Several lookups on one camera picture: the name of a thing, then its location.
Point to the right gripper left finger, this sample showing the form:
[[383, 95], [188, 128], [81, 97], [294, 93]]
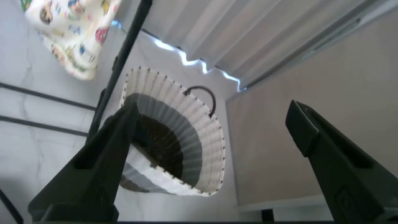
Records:
[[77, 186]]

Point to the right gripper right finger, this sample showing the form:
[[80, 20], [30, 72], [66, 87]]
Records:
[[357, 186]]

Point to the black clothes rack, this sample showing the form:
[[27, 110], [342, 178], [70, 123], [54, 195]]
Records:
[[124, 53]]

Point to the white laundry basket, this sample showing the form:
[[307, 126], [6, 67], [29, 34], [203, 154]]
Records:
[[205, 140]]

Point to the cream printed garment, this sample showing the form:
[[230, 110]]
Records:
[[71, 31]]

